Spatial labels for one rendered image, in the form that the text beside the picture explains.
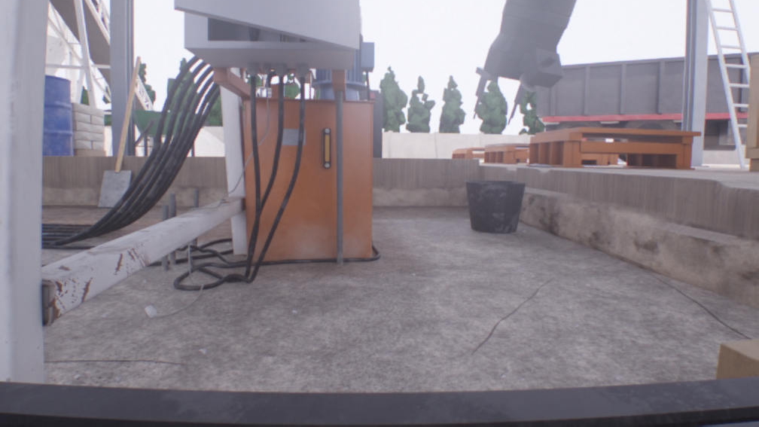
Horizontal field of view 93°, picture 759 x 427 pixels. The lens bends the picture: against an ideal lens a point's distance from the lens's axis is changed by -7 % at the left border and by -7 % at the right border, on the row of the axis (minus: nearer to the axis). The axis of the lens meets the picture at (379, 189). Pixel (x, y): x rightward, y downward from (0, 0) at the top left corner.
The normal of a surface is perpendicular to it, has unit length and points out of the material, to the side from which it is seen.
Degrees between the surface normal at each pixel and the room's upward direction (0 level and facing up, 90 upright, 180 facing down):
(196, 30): 90
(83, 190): 90
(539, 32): 122
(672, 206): 89
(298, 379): 0
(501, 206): 98
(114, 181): 70
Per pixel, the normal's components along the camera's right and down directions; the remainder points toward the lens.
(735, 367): -0.99, 0.00
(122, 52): 0.08, 0.08
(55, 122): 0.95, 0.04
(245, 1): 0.67, 0.07
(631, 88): -0.47, 0.07
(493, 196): -0.31, 0.22
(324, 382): 0.01, -1.00
